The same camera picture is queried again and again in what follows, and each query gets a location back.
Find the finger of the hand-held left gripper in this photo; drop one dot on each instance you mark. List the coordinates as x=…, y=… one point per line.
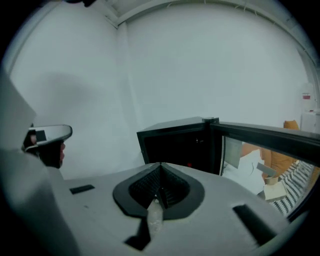
x=55, y=131

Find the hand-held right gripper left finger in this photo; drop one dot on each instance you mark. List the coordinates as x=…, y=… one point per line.
x=100, y=212

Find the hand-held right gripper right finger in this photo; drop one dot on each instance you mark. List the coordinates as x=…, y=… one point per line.
x=212, y=225

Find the black mini fridge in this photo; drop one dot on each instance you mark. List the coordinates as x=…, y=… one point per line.
x=175, y=132

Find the white paper sheets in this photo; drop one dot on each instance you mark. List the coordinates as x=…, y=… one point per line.
x=246, y=170

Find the beige cardboard box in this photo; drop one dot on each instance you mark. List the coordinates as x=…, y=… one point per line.
x=273, y=188

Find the black-and-white striped blanket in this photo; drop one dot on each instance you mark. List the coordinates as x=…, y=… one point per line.
x=292, y=190

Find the orange jacket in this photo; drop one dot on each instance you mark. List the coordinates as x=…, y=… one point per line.
x=277, y=160

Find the white storage boxes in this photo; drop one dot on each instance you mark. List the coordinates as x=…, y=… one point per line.
x=308, y=117

